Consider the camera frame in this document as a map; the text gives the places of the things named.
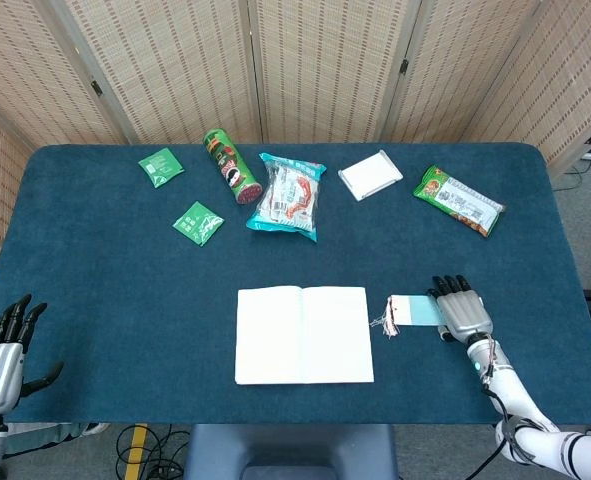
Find white lined notebook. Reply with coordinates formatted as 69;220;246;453
234;285;376;386

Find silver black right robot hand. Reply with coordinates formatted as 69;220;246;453
426;273;495;345

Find teal clear snack bag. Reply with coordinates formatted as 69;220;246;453
245;152;326;244

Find woven bamboo folding screen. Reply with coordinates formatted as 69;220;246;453
0;0;591;249

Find green tea sachet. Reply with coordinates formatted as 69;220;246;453
172;201;225;248
138;147;186;189

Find teal cream bookmark pink tassel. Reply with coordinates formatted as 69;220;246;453
369;293;446;340

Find white plastic tray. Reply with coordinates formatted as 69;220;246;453
337;149;404;202

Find black floor cables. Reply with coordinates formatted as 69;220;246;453
114;424;191;480

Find green Pringles can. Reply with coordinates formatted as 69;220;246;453
203;128;264;206

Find dark blue table cloth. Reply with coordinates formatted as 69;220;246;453
0;143;591;426

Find green long snack packet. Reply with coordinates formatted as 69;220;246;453
413;165;507;238

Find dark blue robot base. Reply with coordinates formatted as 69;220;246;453
183;423;399;480

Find right arm wrist cable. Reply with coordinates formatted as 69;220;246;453
479;339;536;464

